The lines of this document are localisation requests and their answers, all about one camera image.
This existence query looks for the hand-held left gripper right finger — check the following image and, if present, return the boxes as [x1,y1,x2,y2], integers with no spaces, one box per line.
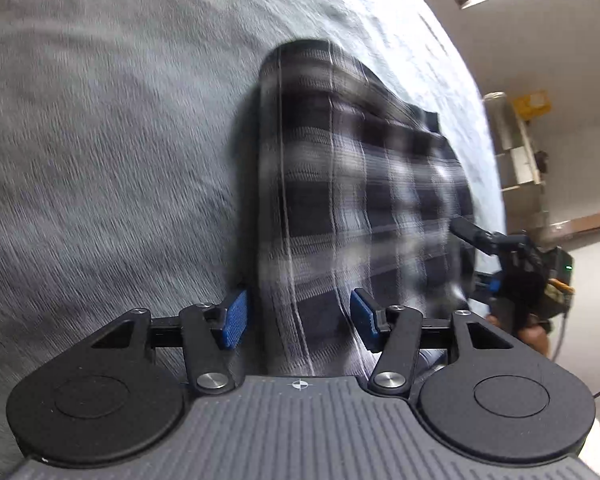
[350,287,514,396]

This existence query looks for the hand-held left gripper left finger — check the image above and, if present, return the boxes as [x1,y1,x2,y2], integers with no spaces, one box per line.
[90,287,249,396]

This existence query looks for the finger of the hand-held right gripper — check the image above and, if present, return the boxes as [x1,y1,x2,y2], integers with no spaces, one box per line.
[450,215,506,256]
[472,271,504,306]

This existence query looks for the plaid pants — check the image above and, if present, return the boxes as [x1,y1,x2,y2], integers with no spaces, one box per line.
[237,39,478,378]

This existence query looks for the person's right hand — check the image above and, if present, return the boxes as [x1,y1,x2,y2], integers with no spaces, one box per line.
[484,310,552,359]

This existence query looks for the open shelf unit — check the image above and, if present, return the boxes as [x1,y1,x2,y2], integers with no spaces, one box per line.
[482,90,553,241]

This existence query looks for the yellow object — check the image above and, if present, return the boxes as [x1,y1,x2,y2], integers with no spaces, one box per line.
[512,91,551,121]

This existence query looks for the grey bed sheet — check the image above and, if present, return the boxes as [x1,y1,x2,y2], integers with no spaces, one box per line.
[0,0,506,461]

